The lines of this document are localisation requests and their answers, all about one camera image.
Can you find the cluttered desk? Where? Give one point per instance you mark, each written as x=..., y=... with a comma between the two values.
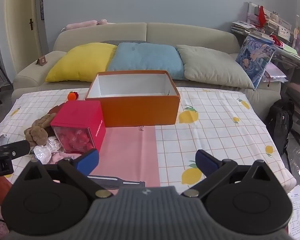
x=287, y=52

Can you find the orange cardboard box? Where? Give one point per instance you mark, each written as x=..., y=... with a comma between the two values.
x=140, y=111

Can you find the brown plush toy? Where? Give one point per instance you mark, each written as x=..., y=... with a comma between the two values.
x=38, y=132

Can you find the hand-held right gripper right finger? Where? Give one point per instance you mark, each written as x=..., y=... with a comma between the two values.
x=205, y=163

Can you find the black backpack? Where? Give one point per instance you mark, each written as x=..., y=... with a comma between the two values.
x=280, y=122

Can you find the blue printed pillow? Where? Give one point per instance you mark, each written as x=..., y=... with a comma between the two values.
x=252, y=57

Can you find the red box with clear window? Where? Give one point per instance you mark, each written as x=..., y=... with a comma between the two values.
x=75, y=115

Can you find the pink plush toy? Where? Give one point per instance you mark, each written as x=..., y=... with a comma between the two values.
x=82, y=24

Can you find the beige sofa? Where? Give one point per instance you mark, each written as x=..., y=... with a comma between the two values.
x=165, y=33

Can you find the lemon print checked tablecloth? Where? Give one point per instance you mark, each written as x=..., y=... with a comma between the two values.
x=215, y=135

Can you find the cream door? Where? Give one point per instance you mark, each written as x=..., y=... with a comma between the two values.
x=20, y=17

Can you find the pink mat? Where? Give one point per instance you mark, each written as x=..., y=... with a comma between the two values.
x=130, y=152

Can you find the silver foil wrappers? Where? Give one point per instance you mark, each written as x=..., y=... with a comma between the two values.
x=43, y=152

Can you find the brown phone stand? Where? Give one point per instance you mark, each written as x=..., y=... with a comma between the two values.
x=42, y=61

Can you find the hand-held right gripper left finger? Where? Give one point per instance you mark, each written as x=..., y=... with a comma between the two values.
x=88, y=160

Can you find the grey green pillow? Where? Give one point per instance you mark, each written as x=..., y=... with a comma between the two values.
x=212, y=66

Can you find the yellow pillow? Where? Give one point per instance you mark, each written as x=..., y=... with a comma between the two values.
x=80, y=62

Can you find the printed paper sheets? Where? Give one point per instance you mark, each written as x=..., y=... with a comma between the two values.
x=298, y=210

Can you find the orange crochet fruit toy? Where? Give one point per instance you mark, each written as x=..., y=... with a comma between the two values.
x=72, y=96

